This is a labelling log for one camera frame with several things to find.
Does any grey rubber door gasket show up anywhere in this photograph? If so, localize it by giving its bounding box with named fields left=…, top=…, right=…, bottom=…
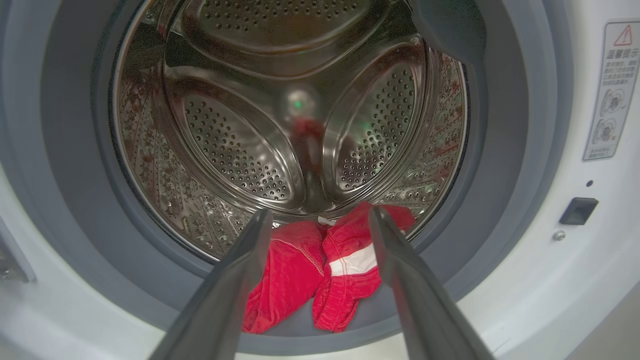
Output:
left=0, top=0, right=573, bottom=357

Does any grey warning sticker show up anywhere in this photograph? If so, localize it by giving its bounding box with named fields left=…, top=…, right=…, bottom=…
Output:
left=582, top=20, right=640, bottom=162

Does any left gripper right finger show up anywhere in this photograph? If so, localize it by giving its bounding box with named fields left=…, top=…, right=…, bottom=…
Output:
left=368, top=205, right=497, bottom=360

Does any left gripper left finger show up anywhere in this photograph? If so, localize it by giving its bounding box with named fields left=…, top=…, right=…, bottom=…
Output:
left=149, top=208, right=275, bottom=360

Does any white washing machine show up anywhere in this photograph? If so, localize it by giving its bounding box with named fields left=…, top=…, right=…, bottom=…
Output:
left=0, top=0, right=640, bottom=360

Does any red garment with white stripe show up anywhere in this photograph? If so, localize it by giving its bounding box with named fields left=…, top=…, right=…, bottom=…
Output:
left=241, top=201, right=416, bottom=335

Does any black door latch slot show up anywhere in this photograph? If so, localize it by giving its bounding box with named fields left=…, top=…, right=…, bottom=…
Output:
left=559, top=197, right=599, bottom=226

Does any steel washing machine drum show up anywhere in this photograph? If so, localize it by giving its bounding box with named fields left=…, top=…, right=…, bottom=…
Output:
left=110, top=0, right=470, bottom=263

